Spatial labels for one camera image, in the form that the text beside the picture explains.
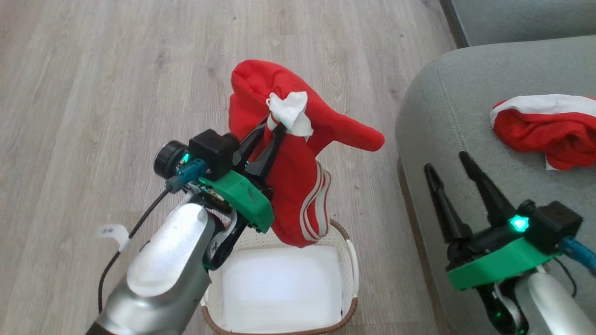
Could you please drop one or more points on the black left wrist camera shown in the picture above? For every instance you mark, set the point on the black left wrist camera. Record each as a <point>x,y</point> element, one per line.
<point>212,151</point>

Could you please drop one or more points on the grey-green sofa section dark edge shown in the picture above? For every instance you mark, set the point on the grey-green sofa section dark edge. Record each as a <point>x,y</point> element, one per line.
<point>526,18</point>

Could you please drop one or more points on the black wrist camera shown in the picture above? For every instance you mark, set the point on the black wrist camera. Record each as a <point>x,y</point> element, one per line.
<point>556,225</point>
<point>212,151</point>

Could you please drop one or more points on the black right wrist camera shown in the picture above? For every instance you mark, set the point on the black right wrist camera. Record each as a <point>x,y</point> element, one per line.
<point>556,225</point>

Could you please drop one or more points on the red garment thin white stripes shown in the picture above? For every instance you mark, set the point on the red garment thin white stripes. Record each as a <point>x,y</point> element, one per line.
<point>298,186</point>

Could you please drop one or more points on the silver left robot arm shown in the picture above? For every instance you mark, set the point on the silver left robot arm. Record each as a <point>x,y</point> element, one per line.
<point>167,260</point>

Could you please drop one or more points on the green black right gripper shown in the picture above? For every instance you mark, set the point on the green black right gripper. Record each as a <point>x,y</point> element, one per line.
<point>498,260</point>

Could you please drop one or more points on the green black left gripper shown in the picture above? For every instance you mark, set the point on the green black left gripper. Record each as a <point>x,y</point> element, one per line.
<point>244,200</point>

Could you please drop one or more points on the red garment wide white band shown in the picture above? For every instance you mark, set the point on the red garment wide white band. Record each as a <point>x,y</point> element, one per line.
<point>549,135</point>

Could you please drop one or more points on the white laundry basket brown rim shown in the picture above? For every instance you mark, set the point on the white laundry basket brown rim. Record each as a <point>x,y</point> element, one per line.
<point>279,288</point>

